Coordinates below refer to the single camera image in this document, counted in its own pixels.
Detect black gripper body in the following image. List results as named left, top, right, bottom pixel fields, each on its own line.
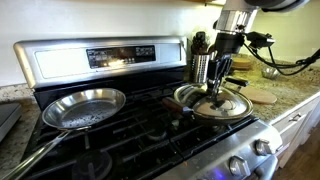
left=212, top=31, right=246, bottom=59

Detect glass pan lid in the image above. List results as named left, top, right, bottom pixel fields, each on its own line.
left=173, top=83, right=250, bottom=119

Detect perforated steel utensil holder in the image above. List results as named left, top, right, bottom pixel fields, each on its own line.
left=189, top=53, right=212, bottom=84

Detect stack of wooden coasters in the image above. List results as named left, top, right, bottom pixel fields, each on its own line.
left=231, top=54, right=253, bottom=72

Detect black kitchen utensil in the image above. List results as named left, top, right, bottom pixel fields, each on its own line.
left=191, top=31, right=210, bottom=56

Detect round wooden trivet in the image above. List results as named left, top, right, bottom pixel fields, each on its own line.
left=239, top=86, right=278, bottom=106

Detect under cabinet light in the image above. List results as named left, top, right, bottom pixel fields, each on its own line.
left=203, top=0, right=228, bottom=6

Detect small steel bowl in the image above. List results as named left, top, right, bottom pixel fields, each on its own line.
left=261, top=66, right=281, bottom=81

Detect steel stove knob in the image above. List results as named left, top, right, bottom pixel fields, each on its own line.
left=228, top=155, right=252, bottom=177
left=254, top=138, right=273, bottom=157

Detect white cabinet drawers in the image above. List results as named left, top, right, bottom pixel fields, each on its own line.
left=269, top=94, right=320, bottom=169

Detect steel frying pan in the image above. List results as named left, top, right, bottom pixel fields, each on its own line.
left=0, top=87, right=127, bottom=180

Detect stainless steel gas stove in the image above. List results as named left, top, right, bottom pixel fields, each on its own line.
left=13, top=35, right=284, bottom=180

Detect dark flat tray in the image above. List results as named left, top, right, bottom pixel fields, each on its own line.
left=0, top=102, right=23, bottom=143

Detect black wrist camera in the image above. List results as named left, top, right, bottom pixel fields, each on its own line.
left=245, top=31, right=277, bottom=50

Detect black wok with wooden handle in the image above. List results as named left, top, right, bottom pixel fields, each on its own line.
left=161, top=83, right=254, bottom=126

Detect black cable bundle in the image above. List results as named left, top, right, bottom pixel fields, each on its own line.
left=242, top=41, right=320, bottom=77

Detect metal drawer handle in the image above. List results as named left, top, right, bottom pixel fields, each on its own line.
left=288, top=112, right=303, bottom=123

